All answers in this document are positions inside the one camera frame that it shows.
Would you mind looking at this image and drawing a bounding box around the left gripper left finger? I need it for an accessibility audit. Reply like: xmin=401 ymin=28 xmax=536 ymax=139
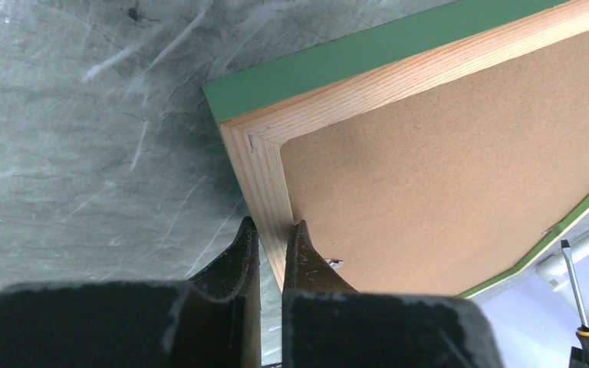
xmin=0 ymin=217 xmax=261 ymax=367

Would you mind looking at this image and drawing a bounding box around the silver frame retaining clip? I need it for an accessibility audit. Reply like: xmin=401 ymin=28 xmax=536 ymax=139
xmin=324 ymin=258 xmax=344 ymax=270

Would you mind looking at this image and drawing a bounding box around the green wooden photo frame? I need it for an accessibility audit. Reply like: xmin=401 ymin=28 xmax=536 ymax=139
xmin=203 ymin=1 xmax=589 ymax=297

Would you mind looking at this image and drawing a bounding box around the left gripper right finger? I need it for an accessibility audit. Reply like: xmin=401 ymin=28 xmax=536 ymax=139
xmin=282 ymin=221 xmax=503 ymax=367

